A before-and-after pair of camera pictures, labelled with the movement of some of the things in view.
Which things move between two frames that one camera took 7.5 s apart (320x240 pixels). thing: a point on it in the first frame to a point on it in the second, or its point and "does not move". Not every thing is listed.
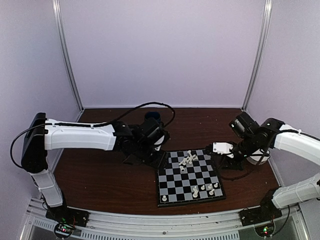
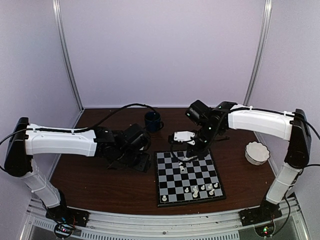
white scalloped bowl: (255, 159) does not move
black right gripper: (232, 165) to (193, 151)
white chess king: (195, 195) does not move
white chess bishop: (211, 192) does not move
